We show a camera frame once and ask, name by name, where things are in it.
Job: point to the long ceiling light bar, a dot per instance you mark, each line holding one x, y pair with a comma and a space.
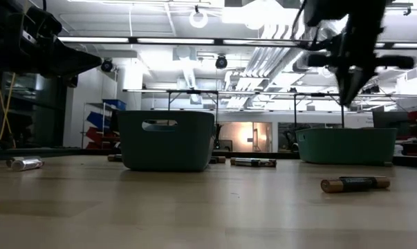
177, 41

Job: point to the red storage bin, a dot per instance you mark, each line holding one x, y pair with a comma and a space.
101, 137

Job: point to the black pole stand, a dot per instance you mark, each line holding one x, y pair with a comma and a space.
217, 136

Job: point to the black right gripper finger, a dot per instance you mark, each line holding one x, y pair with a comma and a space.
360, 77
344, 84

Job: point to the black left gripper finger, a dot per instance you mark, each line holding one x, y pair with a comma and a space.
80, 60

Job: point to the metal shelf rack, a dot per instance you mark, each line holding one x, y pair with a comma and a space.
84, 124

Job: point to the dark blue plastic bin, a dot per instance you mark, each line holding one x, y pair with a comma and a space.
166, 145

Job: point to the dark glass cabinet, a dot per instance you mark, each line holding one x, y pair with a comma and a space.
38, 110

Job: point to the blue storage bin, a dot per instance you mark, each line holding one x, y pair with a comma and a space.
97, 120
115, 104

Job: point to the black ceiling spotlight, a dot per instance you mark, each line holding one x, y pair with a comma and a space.
221, 62
106, 65

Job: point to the silver battery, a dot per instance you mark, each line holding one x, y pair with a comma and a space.
16, 159
27, 164

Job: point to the copper black battery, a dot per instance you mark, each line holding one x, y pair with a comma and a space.
355, 184
218, 159
114, 157
253, 162

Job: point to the green plastic bin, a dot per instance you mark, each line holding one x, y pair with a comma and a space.
346, 145

